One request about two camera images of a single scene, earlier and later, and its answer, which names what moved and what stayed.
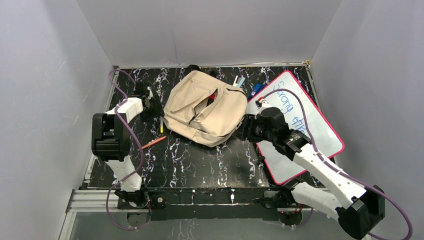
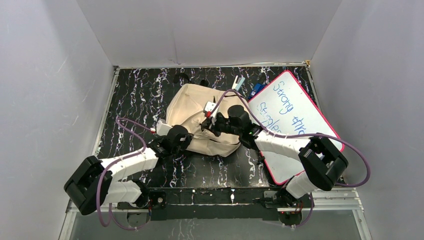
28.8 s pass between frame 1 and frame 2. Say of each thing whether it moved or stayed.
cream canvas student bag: moved
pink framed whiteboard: stayed
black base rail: stayed
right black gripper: moved
